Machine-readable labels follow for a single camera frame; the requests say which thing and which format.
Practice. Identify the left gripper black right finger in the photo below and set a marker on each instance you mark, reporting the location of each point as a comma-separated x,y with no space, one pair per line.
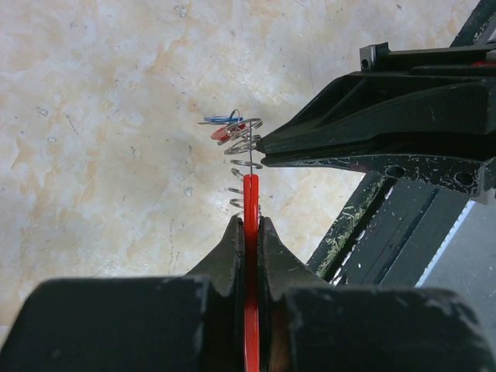
307,324

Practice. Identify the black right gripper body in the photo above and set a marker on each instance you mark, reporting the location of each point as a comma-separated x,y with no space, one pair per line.
479,59

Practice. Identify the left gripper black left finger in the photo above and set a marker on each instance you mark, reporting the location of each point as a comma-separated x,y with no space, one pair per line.
189,323

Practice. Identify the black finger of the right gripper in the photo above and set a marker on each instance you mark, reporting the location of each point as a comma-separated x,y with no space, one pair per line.
464,176
358,107

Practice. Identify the blue tag with key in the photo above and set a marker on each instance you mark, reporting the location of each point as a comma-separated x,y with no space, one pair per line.
234,116

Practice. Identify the red tag with key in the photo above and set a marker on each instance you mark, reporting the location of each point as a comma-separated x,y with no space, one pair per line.
228,132

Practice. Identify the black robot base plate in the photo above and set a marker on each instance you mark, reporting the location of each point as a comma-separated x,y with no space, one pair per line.
390,229

